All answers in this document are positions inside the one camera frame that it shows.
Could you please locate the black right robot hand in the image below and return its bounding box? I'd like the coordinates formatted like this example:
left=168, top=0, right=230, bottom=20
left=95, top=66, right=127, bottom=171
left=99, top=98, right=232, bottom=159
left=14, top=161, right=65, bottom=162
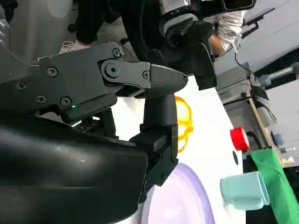
left=0, top=43, right=189, bottom=224

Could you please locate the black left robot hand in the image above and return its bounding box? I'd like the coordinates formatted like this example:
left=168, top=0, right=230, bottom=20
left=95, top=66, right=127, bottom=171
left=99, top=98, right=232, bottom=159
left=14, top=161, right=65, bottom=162
left=149, top=20, right=218, bottom=91

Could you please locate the orange toy bread roll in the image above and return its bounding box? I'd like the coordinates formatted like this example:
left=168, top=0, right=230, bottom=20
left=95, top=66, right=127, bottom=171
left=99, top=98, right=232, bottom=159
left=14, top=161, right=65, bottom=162
left=174, top=96, right=195, bottom=154

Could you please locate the person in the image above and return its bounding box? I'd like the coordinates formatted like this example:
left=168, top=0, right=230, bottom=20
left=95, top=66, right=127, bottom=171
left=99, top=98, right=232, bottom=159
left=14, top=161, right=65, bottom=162
left=59, top=0, right=128, bottom=55
left=208, top=10, right=246, bottom=57

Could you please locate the gray cabinet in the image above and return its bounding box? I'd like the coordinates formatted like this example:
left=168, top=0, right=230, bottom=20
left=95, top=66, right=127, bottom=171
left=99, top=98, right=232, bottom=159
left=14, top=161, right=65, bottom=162
left=214, top=62, right=255, bottom=106

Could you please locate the wooden stick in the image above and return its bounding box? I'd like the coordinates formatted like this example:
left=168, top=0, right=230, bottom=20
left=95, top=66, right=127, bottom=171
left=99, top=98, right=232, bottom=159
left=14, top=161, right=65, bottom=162
left=248, top=97, right=274, bottom=149

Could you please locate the red tape roll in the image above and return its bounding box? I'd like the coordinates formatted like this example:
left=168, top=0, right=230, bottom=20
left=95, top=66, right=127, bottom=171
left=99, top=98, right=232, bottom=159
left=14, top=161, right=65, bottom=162
left=229, top=127, right=250, bottom=152

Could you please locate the lilac plate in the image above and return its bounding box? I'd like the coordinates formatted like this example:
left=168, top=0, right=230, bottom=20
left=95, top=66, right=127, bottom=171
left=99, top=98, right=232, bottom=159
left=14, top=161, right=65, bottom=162
left=139, top=162, right=215, bottom=224

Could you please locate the pale green mug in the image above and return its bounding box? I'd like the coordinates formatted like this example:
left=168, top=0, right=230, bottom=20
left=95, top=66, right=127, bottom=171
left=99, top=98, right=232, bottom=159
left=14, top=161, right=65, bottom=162
left=220, top=171, right=271, bottom=210

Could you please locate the green cloth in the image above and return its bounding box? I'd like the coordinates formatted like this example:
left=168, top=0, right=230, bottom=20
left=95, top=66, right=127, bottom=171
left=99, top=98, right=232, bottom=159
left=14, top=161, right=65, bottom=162
left=250, top=147, right=299, bottom=224

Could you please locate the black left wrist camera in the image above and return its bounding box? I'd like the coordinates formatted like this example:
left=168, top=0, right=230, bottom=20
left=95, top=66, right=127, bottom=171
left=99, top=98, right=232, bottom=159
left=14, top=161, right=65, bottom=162
left=221, top=0, right=255, bottom=12

